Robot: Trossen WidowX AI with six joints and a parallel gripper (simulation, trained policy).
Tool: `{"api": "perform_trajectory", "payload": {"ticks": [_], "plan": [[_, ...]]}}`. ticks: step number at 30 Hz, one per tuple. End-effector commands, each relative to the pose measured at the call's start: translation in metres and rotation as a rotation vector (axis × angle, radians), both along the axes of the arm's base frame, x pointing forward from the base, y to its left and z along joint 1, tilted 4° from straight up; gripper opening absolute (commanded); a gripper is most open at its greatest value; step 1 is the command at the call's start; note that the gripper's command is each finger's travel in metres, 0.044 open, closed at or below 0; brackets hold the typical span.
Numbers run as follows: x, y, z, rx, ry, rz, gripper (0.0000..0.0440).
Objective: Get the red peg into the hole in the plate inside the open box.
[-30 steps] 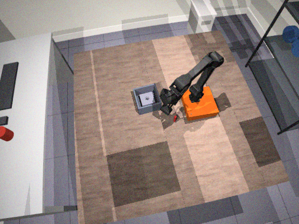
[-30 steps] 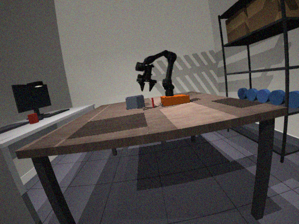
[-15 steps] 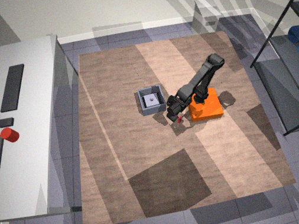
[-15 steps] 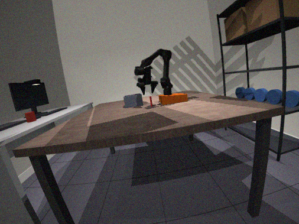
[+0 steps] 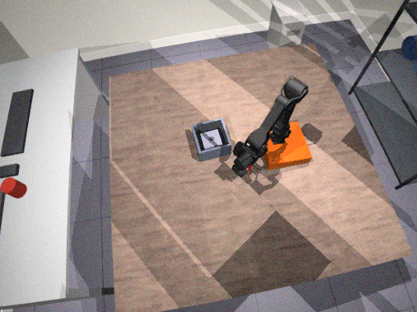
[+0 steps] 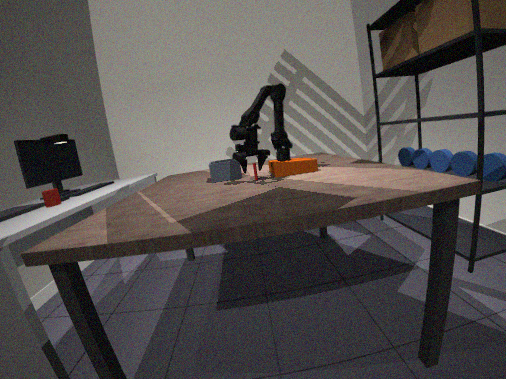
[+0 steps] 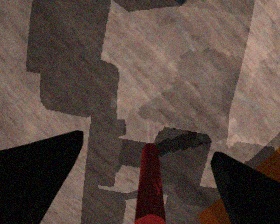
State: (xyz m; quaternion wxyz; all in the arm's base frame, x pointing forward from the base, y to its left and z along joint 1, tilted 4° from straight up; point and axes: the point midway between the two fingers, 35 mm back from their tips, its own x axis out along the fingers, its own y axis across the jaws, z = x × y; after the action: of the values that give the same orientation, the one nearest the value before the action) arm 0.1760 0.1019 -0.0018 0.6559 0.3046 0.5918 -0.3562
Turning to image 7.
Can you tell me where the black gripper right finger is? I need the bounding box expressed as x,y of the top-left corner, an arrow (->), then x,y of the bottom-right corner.
210,152 -> 280,224

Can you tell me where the dark red peg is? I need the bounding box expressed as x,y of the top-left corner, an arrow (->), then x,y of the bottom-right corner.
134,143 -> 166,224

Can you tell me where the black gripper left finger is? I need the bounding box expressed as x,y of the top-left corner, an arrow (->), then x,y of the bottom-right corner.
0,131 -> 84,224

